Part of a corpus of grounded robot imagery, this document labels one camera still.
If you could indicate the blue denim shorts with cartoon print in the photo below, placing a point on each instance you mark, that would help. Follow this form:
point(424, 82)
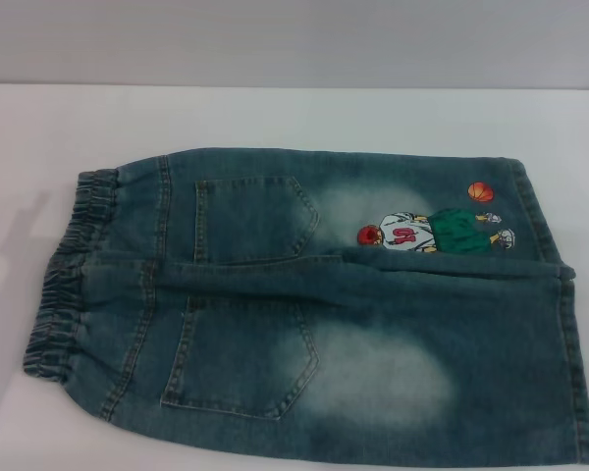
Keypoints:
point(363, 343)

